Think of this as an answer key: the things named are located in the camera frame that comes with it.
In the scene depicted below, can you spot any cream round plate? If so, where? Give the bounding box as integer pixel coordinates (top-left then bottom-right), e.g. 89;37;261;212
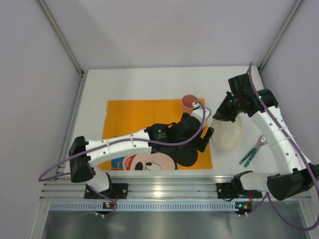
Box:
211;115;243;152

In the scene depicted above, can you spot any pink plastic cup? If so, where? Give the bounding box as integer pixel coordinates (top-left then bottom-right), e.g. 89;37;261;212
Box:
181;95;198;115

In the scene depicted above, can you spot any silver fork teal handle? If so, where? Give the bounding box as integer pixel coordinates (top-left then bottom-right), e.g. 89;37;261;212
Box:
244;136;267;167

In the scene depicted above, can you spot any orange Mickey Mouse placemat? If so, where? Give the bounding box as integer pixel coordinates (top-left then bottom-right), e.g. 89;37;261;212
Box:
99;99;213;171

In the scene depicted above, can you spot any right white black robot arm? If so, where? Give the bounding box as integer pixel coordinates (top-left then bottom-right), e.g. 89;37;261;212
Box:
213;74;319;201

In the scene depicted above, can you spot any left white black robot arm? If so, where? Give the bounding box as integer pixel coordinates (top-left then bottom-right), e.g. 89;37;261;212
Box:
69;109;214;192

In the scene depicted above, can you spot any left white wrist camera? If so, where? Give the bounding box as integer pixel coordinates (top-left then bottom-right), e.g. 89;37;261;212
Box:
191;101;211;122

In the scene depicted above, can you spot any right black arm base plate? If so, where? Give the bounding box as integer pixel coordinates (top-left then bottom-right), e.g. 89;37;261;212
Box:
216;183;263;200

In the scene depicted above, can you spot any slotted grey cable duct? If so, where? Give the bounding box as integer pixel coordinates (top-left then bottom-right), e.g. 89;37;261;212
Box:
49;201;252;212

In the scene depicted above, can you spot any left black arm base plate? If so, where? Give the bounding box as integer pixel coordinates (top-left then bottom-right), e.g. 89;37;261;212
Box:
84;183;129;199

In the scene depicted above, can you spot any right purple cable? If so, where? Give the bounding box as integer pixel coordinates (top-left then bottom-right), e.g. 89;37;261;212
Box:
245;62;319;232

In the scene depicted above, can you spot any purple cable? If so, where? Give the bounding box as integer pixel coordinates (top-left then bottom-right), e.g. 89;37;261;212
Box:
245;62;319;232
37;101;207;217

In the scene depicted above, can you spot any right aluminium frame post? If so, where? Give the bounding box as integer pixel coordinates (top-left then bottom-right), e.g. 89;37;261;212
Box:
257;0;305;73

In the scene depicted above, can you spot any aluminium frame post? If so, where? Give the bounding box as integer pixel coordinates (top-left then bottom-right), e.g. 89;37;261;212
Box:
257;0;305;73
36;0;85;162

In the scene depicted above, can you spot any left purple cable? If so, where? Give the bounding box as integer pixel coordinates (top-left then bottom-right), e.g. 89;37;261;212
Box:
37;101;207;217

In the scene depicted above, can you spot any aluminium mounting rail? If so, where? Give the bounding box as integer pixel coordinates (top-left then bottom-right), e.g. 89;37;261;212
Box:
39;175;312;200

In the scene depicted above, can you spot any left aluminium frame post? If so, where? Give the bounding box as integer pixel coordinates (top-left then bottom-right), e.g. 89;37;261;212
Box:
36;0;85;162

